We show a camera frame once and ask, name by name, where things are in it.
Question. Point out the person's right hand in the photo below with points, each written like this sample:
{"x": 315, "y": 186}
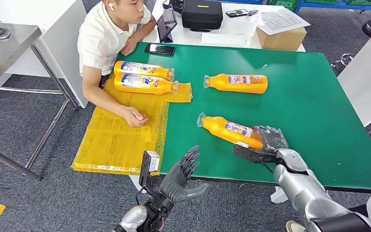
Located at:
{"x": 135, "y": 117}

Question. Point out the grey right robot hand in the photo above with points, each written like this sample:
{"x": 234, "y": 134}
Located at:
{"x": 273, "y": 139}

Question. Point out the person's left hand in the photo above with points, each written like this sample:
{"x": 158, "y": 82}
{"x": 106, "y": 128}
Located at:
{"x": 129, "y": 46}

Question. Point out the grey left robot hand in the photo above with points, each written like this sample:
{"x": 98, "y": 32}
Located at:
{"x": 174, "y": 185}

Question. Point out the orange detergent bottle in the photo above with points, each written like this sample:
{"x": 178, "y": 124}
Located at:
{"x": 224, "y": 84}
{"x": 166, "y": 87}
{"x": 166, "y": 72}
{"x": 224, "y": 131}

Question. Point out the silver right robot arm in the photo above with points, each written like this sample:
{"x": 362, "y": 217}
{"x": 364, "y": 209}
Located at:
{"x": 300, "y": 189}

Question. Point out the person's right forearm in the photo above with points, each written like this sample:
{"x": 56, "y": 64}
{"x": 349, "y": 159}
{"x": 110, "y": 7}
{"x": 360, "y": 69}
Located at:
{"x": 104, "y": 96}

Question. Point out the person's left forearm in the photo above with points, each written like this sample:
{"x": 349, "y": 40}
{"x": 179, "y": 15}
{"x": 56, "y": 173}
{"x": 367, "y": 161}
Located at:
{"x": 145, "y": 28}

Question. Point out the black smartphone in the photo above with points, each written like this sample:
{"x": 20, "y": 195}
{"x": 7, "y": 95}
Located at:
{"x": 160, "y": 49}

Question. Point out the yellow taped cardboard sheet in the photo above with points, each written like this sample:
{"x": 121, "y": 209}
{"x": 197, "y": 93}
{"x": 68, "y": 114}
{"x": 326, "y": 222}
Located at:
{"x": 115, "y": 144}

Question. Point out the tablet with folding stand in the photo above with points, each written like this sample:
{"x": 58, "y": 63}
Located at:
{"x": 167, "y": 22}

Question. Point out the green table mat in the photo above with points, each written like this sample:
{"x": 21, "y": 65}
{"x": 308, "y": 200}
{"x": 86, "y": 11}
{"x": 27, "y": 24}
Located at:
{"x": 316, "y": 112}

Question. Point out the white desk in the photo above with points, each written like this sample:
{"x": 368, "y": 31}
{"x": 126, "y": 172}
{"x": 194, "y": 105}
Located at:
{"x": 59, "y": 60}
{"x": 185, "y": 36}
{"x": 366, "y": 76}

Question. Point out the black device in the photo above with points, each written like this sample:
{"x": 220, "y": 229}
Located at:
{"x": 174, "y": 4}

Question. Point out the black carrying case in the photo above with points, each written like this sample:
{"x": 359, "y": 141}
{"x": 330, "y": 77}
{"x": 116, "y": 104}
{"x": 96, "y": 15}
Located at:
{"x": 202, "y": 16}

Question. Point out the brown cardboard box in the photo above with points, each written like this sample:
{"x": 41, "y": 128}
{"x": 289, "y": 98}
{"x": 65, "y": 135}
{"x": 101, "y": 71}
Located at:
{"x": 283, "y": 41}

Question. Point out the chrome chair base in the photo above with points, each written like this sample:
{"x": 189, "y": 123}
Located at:
{"x": 341, "y": 60}

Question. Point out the printed paper sheet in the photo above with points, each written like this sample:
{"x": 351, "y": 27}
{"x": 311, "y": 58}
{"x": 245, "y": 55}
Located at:
{"x": 280, "y": 20}

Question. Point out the small grey metal part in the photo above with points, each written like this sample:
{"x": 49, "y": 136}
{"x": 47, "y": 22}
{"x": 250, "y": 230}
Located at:
{"x": 3, "y": 33}

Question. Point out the stainless steel table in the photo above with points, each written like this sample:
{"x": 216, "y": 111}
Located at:
{"x": 0, "y": 54}

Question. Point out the green plastic crate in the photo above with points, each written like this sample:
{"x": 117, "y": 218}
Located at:
{"x": 281, "y": 2}
{"x": 363, "y": 2}
{"x": 320, "y": 1}

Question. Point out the blue metal rack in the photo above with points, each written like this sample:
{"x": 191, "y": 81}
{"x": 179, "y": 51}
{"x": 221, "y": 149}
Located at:
{"x": 332, "y": 6}

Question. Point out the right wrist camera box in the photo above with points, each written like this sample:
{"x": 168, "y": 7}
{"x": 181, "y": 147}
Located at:
{"x": 249, "y": 155}

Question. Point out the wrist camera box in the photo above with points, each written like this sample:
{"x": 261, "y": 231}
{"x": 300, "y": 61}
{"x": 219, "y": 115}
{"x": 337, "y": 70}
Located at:
{"x": 249, "y": 155}
{"x": 152, "y": 161}

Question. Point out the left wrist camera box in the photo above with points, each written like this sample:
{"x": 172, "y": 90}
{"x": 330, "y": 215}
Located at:
{"x": 152, "y": 161}

